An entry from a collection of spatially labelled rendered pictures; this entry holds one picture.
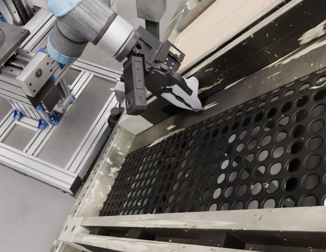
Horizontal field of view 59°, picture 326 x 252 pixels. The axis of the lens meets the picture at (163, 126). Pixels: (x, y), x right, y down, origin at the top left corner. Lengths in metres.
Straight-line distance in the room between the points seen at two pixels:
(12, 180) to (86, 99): 0.69
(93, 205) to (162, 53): 0.50
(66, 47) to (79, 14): 0.10
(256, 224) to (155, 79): 0.39
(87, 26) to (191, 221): 0.39
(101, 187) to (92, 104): 1.08
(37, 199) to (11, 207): 0.15
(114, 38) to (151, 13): 0.98
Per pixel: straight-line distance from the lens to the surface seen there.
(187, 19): 1.25
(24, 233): 1.94
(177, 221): 0.38
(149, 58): 0.61
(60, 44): 0.65
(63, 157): 1.78
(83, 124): 1.86
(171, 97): 0.63
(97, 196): 0.90
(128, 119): 0.91
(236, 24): 0.81
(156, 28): 1.64
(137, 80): 0.56
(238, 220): 0.31
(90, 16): 0.57
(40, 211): 1.93
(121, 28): 0.58
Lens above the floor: 1.73
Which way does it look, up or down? 59 degrees down
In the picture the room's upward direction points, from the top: straight up
